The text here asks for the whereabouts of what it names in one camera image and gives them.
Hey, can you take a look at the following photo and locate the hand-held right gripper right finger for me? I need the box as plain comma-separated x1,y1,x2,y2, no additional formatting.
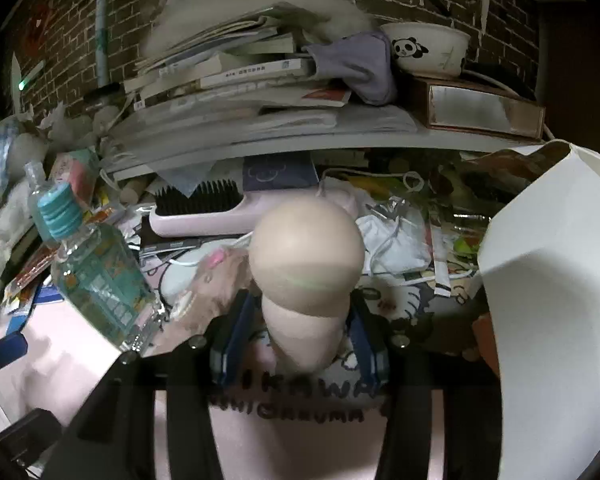
349,299,506,480

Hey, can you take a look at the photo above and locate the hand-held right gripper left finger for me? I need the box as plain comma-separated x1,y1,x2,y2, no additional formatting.
44,289,257,480

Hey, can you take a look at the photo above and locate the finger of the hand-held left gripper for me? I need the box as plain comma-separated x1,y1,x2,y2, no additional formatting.
0,332,29,377
0,406,64,472

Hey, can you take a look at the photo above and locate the wooden peg doll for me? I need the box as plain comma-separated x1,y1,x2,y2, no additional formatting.
249,195,366,373

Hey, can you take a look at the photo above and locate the pink cartoon gift bag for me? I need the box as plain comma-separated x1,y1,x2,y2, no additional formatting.
472,140,600,480

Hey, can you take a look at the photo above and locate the pink teal container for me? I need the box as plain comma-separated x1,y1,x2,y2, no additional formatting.
50,149,101,206

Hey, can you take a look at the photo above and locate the pink fuzzy plush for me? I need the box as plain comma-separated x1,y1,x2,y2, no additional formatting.
162,247,261,341

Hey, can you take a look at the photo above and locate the white face mask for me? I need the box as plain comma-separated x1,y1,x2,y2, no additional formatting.
357,200,433,276

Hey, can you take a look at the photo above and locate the clear bottle with blue cap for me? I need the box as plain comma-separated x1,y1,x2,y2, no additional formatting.
36,182,163,353

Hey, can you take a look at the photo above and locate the pink hairbrush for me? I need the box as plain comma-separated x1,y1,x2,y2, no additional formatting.
149,180,358,238

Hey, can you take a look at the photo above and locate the small clear bottle teal liquid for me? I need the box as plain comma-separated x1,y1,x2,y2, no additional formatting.
22,160,48,211

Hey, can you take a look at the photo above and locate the dark blue notebook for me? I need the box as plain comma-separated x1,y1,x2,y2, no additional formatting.
242,155,318,191

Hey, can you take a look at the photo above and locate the striped blue plush toy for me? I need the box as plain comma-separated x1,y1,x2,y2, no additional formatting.
0,110,48,251

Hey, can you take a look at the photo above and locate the white shelf board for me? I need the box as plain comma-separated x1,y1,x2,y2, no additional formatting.
112,127,546,181

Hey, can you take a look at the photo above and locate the brown box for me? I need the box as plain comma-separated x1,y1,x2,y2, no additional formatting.
412,76,547,141

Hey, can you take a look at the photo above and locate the white device with green light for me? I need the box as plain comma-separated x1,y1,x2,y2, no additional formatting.
10,52,46,111

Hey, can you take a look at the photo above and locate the stack of books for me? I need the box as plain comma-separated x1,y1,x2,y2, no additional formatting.
122,2,416,136

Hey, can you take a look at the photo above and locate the purple cloth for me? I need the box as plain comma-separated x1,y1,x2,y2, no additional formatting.
302,30,398,106

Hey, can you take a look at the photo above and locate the white panda bowl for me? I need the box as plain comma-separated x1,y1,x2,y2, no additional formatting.
379,22,472,78

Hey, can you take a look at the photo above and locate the red wall ornament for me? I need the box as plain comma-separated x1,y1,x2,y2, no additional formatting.
25,2,53,56

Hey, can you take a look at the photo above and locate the grey wall pipe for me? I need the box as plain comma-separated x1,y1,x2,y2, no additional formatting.
95,0,116,86

